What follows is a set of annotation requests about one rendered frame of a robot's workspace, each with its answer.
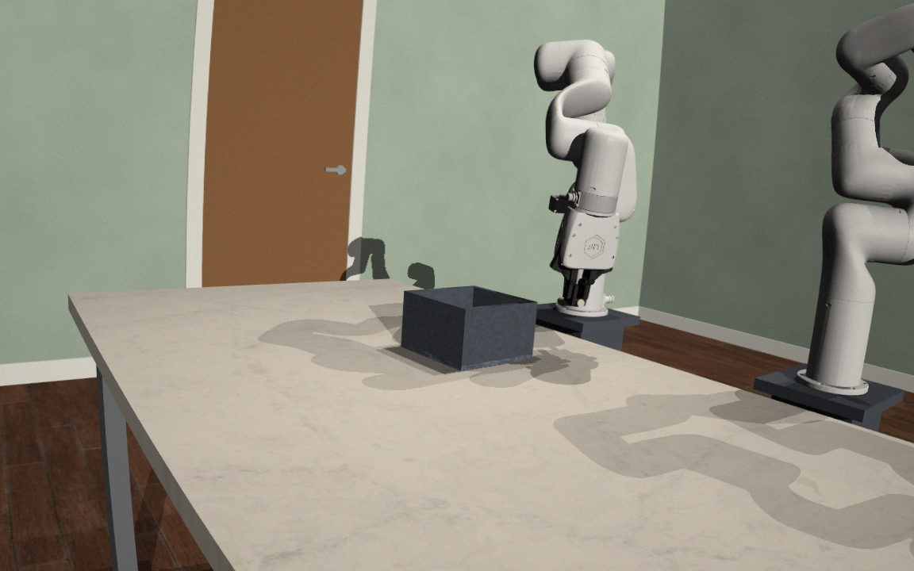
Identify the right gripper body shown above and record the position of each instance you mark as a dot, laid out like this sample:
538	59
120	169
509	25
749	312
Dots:
589	240

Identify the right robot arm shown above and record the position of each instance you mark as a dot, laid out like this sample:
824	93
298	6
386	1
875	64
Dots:
601	175

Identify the pale grey cylinder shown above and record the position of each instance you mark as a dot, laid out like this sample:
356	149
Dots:
578	302

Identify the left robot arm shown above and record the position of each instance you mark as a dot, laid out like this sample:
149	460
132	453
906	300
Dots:
855	233

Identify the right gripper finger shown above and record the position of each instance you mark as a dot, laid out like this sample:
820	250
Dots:
571	275
588	278

